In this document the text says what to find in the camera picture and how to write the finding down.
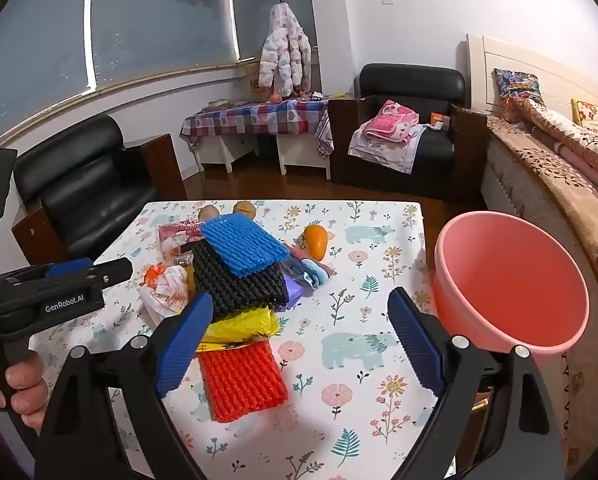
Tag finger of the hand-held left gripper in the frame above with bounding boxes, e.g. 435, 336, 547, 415
81, 258, 134, 292
44, 258, 94, 279

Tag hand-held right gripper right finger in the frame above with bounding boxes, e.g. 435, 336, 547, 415
379, 287, 567, 480

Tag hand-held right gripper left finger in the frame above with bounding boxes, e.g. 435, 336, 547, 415
34, 290, 214, 480

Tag white and orange plastic bag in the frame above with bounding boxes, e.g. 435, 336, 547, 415
138, 261, 196, 322

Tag red foam net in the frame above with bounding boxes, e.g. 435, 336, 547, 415
199, 338, 288, 423

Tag pink snack wrapper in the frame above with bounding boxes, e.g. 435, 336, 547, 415
158, 220, 207, 256

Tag black foam net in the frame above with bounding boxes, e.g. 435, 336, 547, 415
188, 240, 290, 321

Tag pink plastic bucket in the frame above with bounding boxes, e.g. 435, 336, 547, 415
431, 211, 590, 371

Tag blue foam net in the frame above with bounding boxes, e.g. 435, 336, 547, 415
200, 213, 290, 278

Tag purple wrapper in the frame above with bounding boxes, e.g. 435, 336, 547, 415
279, 270, 316, 311

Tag pink and blue paper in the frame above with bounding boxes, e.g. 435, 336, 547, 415
286, 244, 338, 291

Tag person's left hand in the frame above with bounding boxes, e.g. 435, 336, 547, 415
0, 350, 48, 430

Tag black leather armchair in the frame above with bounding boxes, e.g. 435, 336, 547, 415
11, 114, 187, 266
327, 63, 490, 201

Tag floral tablecloth table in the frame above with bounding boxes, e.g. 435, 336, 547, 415
0, 200, 490, 480

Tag white side table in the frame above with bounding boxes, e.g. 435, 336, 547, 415
197, 132, 257, 173
277, 132, 332, 179

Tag pale lilac cloth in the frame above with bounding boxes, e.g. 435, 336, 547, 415
348, 122, 427, 175

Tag checkered cloth side table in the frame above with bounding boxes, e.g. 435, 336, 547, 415
180, 99, 336, 156

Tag pink patterned blanket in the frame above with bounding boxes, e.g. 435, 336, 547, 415
364, 100, 420, 146

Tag woven basket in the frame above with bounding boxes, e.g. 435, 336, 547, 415
249, 62, 274, 103

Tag window with grey blinds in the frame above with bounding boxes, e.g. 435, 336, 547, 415
0, 0, 320, 136

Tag colourful patterned pillow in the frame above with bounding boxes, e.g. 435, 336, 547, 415
494, 68, 542, 106

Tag cream bed headboard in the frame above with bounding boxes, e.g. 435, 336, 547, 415
466, 33, 560, 126

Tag pink puffer jacket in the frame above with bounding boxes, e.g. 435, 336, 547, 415
258, 2, 312, 96

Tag yellow floral pillow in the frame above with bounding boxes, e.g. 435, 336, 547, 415
571, 98, 598, 140

